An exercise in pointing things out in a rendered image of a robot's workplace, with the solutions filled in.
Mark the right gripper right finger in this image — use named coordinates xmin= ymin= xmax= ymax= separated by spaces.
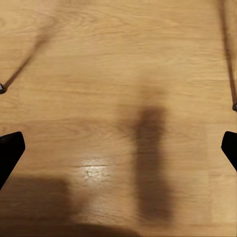
xmin=221 ymin=131 xmax=237 ymax=171

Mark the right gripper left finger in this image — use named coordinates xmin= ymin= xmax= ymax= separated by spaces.
xmin=0 ymin=131 xmax=25 ymax=190

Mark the camera tripod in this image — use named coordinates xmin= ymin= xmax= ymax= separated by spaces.
xmin=0 ymin=83 xmax=237 ymax=112

